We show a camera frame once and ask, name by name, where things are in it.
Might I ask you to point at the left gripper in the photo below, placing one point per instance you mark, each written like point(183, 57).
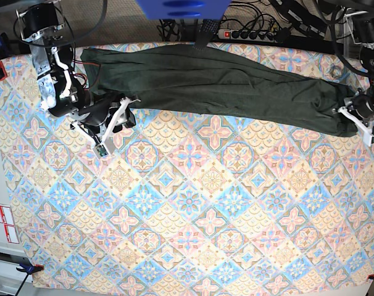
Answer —
point(362, 107)

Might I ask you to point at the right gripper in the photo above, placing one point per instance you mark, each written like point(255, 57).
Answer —
point(96, 115)

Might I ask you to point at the dark green long-sleeve shirt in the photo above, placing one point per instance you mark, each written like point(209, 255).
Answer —
point(215, 82)

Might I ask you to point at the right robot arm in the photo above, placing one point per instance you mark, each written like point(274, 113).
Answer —
point(64, 92)

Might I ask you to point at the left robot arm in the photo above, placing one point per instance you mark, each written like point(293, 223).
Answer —
point(361, 26)

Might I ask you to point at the patterned colourful table cloth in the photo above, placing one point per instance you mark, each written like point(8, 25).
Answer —
point(187, 204)

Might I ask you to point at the blue plastic box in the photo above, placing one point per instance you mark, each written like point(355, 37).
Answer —
point(183, 9)

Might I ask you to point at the black remote control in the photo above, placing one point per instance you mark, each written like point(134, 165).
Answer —
point(208, 29)

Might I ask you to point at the red white labels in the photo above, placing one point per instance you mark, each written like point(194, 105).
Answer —
point(7, 221)

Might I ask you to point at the blue clamp lower left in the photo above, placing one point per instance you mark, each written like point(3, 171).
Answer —
point(28, 270)

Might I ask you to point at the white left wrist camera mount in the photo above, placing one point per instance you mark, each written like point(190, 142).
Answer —
point(367, 129)

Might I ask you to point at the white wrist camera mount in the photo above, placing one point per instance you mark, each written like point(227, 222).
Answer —
point(367, 129)
point(102, 144)

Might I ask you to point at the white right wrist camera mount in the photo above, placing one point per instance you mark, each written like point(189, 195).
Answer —
point(102, 144)

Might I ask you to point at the black power strip red switch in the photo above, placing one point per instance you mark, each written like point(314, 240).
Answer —
point(246, 35)

